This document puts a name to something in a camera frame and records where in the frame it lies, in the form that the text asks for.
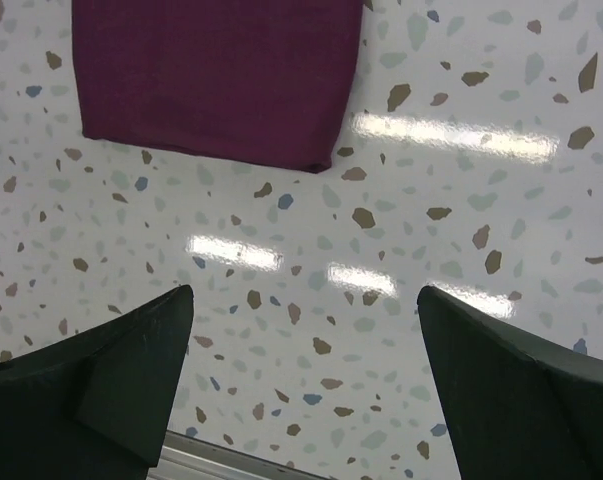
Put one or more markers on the maroon surgical cloth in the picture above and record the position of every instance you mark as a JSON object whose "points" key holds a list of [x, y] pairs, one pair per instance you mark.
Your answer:
{"points": [[260, 82]]}

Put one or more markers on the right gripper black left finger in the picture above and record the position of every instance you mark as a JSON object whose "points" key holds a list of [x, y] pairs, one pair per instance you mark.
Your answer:
{"points": [[96, 405]]}

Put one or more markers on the aluminium rail frame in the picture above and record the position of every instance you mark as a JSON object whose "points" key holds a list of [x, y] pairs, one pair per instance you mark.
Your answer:
{"points": [[185, 458]]}

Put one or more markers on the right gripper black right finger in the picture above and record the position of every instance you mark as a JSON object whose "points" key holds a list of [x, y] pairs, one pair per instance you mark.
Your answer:
{"points": [[516, 405]]}

